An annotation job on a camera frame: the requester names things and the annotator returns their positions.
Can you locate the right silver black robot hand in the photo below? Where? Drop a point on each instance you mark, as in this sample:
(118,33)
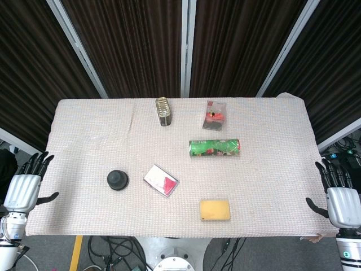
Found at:
(342,206)

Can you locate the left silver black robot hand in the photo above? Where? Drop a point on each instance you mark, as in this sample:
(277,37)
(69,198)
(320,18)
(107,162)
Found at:
(22,192)

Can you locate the black round object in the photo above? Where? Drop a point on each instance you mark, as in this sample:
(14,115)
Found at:
(117,179)

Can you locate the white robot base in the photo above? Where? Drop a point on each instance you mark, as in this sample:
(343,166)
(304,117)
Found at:
(175,251)

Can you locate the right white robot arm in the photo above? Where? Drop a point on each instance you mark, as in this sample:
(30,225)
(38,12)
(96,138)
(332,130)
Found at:
(349,248)

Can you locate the black trouser leg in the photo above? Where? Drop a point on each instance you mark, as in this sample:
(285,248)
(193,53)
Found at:
(7,169)

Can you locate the black power devices with lights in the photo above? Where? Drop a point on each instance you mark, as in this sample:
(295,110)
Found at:
(344,158)

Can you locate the yellow floor tape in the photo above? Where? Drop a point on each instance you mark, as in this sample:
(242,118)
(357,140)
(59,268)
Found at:
(76,254)

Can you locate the beige waffle tablecloth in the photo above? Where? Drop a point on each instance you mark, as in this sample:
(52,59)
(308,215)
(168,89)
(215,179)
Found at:
(112,141)

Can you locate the yellow sponge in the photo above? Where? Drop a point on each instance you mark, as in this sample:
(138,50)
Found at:
(215,210)

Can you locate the clear case with red card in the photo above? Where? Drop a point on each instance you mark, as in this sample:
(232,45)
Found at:
(160,180)

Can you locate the green Pringles can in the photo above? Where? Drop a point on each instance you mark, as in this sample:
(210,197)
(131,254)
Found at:
(214,147)

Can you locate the clear box with red parts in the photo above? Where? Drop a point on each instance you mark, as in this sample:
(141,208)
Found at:
(214,117)

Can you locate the gold rectangular tin can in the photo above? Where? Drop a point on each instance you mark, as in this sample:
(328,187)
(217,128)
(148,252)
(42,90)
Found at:
(163,111)

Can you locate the white partition frame rail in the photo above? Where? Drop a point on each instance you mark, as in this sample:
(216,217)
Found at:
(338,134)
(17,141)

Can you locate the white partition frame post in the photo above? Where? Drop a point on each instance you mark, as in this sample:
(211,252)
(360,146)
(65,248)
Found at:
(77,46)
(287,48)
(188,48)

